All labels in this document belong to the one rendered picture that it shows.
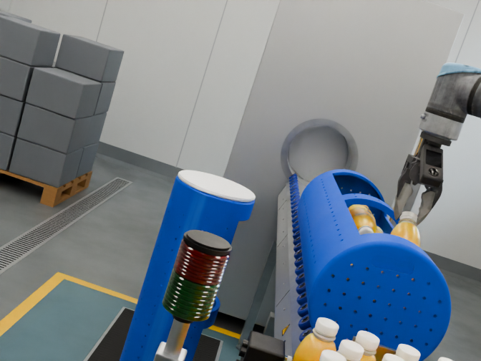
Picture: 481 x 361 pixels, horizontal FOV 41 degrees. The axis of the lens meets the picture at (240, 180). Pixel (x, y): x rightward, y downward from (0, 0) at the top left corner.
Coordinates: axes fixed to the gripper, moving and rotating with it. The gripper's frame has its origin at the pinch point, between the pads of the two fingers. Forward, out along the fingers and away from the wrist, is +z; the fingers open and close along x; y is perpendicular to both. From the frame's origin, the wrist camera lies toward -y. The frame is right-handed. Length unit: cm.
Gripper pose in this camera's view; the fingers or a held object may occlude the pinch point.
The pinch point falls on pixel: (408, 218)
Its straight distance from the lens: 154.4
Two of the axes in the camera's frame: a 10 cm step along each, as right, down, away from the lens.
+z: -3.0, 9.3, 2.0
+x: -9.5, -3.0, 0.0
